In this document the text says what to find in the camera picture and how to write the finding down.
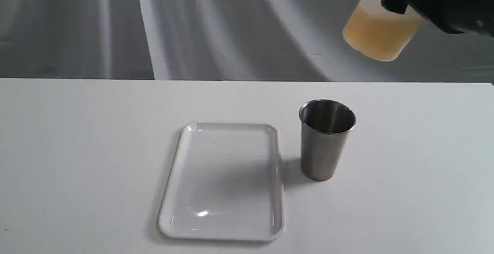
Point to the translucent squeeze bottle amber liquid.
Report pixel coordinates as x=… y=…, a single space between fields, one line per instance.
x=378 y=33

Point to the stainless steel cup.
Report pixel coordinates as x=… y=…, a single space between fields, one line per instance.
x=325 y=126

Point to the white plastic tray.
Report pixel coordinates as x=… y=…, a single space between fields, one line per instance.
x=225 y=183

